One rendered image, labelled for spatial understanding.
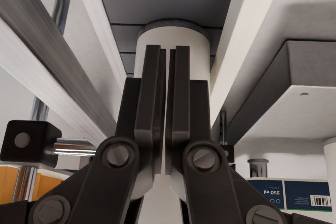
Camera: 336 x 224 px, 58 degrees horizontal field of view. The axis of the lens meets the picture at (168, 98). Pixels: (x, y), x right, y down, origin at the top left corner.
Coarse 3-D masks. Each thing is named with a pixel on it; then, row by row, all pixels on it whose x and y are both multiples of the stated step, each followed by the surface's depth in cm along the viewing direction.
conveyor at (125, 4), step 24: (120, 0) 18; (144, 0) 18; (168, 0) 18; (192, 0) 17; (216, 0) 17; (120, 24) 20; (144, 24) 20; (216, 24) 20; (120, 48) 23; (216, 48) 22
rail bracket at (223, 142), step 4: (220, 112) 51; (224, 112) 51; (220, 116) 51; (224, 116) 51; (220, 120) 51; (224, 120) 50; (220, 124) 51; (224, 124) 50; (220, 128) 50; (224, 128) 50; (220, 132) 50; (224, 132) 50; (220, 136) 50; (224, 136) 50; (220, 140) 50; (224, 140) 49; (220, 144) 49; (224, 144) 49; (224, 148) 48; (228, 148) 48; (232, 148) 48; (228, 152) 48; (232, 152) 48; (228, 156) 48; (232, 156) 48; (228, 160) 47; (232, 160) 47
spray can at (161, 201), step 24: (168, 24) 19; (192, 24) 19; (144, 48) 19; (168, 48) 18; (192, 48) 19; (168, 72) 18; (192, 72) 18; (168, 192) 15; (144, 216) 15; (168, 216) 15
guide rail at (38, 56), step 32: (0, 0) 6; (32, 0) 7; (0, 32) 6; (32, 32) 7; (0, 64) 8; (32, 64) 7; (64, 64) 9; (64, 96) 9; (96, 96) 13; (96, 128) 13
